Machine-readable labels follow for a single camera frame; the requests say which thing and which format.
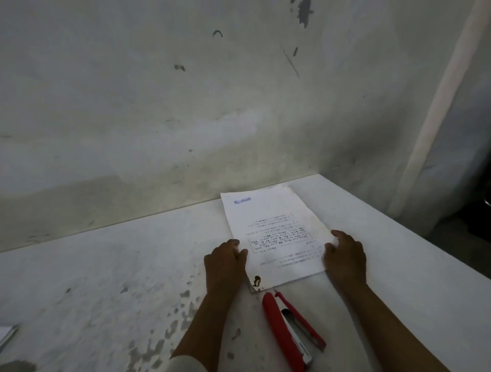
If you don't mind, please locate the person's left hand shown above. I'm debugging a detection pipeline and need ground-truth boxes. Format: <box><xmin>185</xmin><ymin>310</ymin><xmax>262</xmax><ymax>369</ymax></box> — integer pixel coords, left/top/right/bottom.
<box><xmin>203</xmin><ymin>239</ymin><xmax>249</xmax><ymax>296</ymax></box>

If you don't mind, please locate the person's right hand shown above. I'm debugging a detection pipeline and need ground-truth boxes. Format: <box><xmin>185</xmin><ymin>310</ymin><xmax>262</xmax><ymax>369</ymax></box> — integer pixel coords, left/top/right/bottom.
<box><xmin>321</xmin><ymin>230</ymin><xmax>368</xmax><ymax>294</ymax></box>

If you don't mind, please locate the stack of white printed sheets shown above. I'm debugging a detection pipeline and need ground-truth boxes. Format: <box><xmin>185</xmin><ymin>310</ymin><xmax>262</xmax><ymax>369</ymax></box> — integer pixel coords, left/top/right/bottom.
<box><xmin>220</xmin><ymin>183</ymin><xmax>340</xmax><ymax>294</ymax></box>

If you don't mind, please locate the person's right forearm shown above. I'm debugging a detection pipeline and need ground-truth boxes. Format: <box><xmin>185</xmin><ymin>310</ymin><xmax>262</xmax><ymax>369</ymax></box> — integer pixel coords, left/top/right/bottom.
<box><xmin>339</xmin><ymin>284</ymin><xmax>452</xmax><ymax>372</ymax></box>

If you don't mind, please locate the person's left forearm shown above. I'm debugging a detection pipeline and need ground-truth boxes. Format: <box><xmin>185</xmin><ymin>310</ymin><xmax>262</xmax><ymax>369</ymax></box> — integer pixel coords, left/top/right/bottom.
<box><xmin>170</xmin><ymin>285</ymin><xmax>246</xmax><ymax>372</ymax></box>

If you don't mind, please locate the red stapler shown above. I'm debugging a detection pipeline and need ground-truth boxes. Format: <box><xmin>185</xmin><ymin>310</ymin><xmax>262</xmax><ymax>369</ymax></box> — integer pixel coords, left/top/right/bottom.
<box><xmin>262</xmin><ymin>291</ymin><xmax>327</xmax><ymax>372</ymax></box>

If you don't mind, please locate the white sleeve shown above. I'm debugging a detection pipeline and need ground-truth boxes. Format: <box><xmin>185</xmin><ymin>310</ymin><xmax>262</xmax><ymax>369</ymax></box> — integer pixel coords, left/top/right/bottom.
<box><xmin>168</xmin><ymin>354</ymin><xmax>211</xmax><ymax>372</ymax></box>

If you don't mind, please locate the white paper sheet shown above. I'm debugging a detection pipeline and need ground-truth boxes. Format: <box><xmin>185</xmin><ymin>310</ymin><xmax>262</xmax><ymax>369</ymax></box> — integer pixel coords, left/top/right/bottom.
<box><xmin>0</xmin><ymin>324</ymin><xmax>20</xmax><ymax>347</ymax></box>

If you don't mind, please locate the white wall pipe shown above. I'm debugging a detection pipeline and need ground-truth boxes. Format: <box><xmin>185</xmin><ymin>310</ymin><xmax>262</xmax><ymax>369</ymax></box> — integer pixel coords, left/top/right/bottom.
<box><xmin>397</xmin><ymin>0</ymin><xmax>491</xmax><ymax>232</ymax></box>

